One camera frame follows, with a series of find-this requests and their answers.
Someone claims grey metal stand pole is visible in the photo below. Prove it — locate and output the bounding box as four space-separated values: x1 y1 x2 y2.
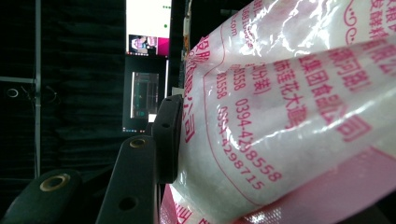
0 0 42 179

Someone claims dark computer monitor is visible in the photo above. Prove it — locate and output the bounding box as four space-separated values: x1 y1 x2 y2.
121 55 171 133

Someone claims black curtain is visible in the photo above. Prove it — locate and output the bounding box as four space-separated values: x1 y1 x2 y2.
0 0 127 188

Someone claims clear red-printed seasoning bag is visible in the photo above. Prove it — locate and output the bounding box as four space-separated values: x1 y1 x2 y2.
158 0 396 224

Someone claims bright computer monitor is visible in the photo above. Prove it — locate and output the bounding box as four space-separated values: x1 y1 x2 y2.
125 0 173 57

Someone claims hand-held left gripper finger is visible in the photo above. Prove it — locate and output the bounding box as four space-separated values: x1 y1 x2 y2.
151 93 185 185

